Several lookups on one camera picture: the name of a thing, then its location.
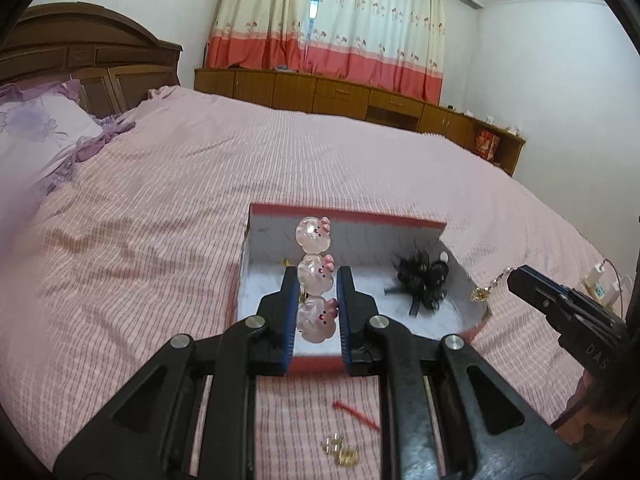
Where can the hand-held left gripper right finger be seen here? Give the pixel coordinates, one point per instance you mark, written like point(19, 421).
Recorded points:
point(345, 330)

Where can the cream and red curtain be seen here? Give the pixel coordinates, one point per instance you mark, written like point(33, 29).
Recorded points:
point(260, 15)
point(380, 35)

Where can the white charger plug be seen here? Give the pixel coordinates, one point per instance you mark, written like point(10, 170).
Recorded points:
point(596, 274)

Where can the purple floral pillow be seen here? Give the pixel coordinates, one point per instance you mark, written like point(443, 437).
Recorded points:
point(40, 130)

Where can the black feather hair flower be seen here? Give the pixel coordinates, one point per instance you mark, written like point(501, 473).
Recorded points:
point(422, 275)

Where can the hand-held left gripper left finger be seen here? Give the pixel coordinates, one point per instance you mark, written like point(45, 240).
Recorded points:
point(288, 340)

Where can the brown wooden headboard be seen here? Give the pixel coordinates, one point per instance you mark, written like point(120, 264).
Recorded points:
point(100, 55)

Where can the pink checked bedspread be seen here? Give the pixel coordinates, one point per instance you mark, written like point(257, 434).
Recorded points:
point(300, 160)

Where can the person's right hand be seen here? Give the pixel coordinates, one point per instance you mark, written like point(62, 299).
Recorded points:
point(602, 405)

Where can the red cardboard box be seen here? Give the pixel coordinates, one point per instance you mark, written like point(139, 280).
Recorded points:
point(380, 240)

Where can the white power strip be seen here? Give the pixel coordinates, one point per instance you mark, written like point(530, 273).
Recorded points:
point(602, 296)

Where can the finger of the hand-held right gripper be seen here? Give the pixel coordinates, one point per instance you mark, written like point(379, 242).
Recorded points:
point(525, 285)

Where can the red box on shelf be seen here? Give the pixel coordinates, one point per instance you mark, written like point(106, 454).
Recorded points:
point(487, 145)

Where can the long wooden cabinet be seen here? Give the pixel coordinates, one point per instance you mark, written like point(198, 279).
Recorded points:
point(340, 92)

